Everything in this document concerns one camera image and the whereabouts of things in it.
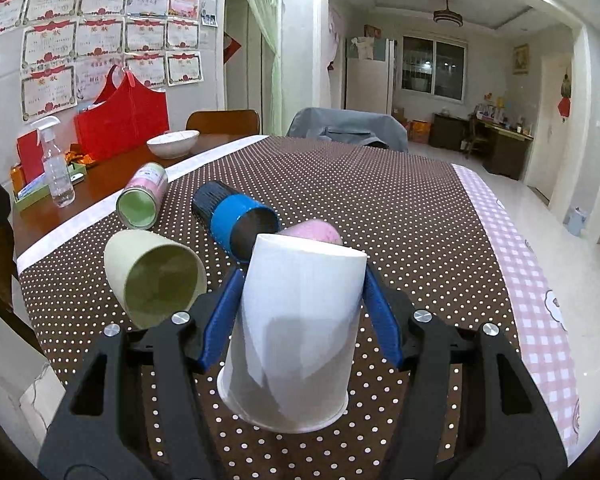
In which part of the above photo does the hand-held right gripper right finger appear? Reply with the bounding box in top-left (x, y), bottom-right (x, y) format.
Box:
top-left (364, 263), bottom-right (567, 480)

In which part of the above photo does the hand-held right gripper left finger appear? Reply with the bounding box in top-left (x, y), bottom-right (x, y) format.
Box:
top-left (38, 268), bottom-right (244, 480)

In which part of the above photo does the white paper cup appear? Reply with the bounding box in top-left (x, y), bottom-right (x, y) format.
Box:
top-left (217, 233), bottom-right (368, 434)

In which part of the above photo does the pale green plastic cup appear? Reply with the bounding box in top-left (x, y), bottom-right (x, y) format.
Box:
top-left (103, 230), bottom-right (208, 331)

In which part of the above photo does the blue and black cup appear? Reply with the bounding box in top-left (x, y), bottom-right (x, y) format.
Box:
top-left (191, 181), bottom-right (281, 265)

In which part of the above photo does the pink and green cup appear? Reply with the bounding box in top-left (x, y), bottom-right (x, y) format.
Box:
top-left (116, 162), bottom-right (169, 230)

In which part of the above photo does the brown polka dot tablecloth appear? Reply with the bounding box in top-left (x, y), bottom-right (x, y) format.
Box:
top-left (17, 135), bottom-right (581, 480)

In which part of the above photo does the white bowl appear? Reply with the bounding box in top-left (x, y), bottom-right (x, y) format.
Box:
top-left (146, 130), bottom-right (200, 159)

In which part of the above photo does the brown wooden chair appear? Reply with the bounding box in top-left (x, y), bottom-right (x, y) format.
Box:
top-left (185, 109), bottom-right (261, 136)

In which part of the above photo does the grey covered chair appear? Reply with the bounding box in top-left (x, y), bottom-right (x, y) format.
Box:
top-left (285, 107), bottom-right (410, 154)

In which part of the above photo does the wooden desk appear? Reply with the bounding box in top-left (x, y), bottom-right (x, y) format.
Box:
top-left (469, 115), bottom-right (534, 181)

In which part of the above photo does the red bag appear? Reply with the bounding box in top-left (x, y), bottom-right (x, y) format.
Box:
top-left (75, 64), bottom-right (170, 166)

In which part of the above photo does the clear spray bottle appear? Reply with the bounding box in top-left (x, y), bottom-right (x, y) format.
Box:
top-left (30, 116), bottom-right (76, 208)

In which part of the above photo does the green tray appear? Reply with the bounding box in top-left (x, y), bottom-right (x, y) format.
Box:
top-left (11, 165), bottom-right (88, 211)

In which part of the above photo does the red box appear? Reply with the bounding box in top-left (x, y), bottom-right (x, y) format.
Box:
top-left (16, 130), bottom-right (48, 186)

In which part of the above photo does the white refrigerator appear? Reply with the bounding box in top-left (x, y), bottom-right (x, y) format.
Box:
top-left (344, 37), bottom-right (397, 116)

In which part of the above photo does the window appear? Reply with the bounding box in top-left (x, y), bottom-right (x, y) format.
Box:
top-left (401, 35), bottom-right (467, 102)

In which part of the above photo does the green curtain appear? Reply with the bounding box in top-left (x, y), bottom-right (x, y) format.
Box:
top-left (228, 0), bottom-right (284, 138)

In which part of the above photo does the ceiling fan lamp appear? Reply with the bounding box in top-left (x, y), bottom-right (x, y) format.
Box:
top-left (433, 0), bottom-right (463, 27)

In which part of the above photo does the red wall ornament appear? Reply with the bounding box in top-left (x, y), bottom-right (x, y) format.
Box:
top-left (557, 67), bottom-right (573, 119)

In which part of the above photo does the framed wall picture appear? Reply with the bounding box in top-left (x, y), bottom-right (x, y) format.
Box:
top-left (512, 43), bottom-right (530, 76)

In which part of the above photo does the group of wall certificates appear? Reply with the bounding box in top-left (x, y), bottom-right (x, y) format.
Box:
top-left (0, 0), bottom-right (204, 125)

